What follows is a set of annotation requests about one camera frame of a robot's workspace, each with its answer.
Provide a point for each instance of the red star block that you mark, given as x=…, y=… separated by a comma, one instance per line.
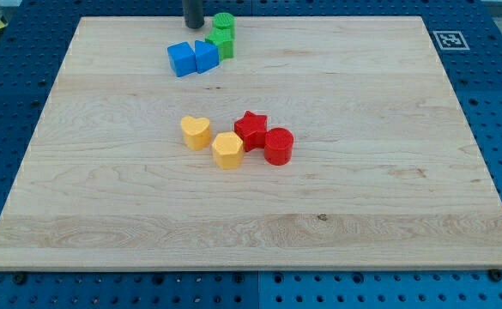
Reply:
x=251, y=128

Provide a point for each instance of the green star block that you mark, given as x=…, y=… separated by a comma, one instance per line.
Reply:
x=223, y=40

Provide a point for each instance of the yellow hexagon block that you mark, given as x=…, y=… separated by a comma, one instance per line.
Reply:
x=228, y=150

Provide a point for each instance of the red cylinder block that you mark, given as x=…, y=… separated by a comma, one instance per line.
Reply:
x=278, y=146

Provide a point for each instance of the yellow heart block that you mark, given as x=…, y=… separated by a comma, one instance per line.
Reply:
x=196, y=132

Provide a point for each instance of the light wooden board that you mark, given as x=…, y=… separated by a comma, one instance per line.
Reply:
x=385, y=172

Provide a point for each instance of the blue triangular block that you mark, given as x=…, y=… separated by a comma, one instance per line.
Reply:
x=207, y=56

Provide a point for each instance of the blue cube block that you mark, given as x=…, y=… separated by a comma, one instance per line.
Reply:
x=182, y=59

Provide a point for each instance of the green cylinder block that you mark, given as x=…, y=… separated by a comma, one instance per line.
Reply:
x=225, y=21

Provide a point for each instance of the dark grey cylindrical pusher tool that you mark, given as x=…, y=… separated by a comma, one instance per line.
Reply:
x=193, y=13

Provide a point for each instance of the white fiducial marker tag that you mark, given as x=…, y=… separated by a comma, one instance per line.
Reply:
x=450, y=40

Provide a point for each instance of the black bolt left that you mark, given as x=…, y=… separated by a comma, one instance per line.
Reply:
x=19, y=278

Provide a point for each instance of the black bolt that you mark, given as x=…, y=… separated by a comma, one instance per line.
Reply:
x=495, y=275
x=19, y=278

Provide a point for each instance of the black bolt right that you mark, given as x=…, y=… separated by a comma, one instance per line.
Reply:
x=495, y=275

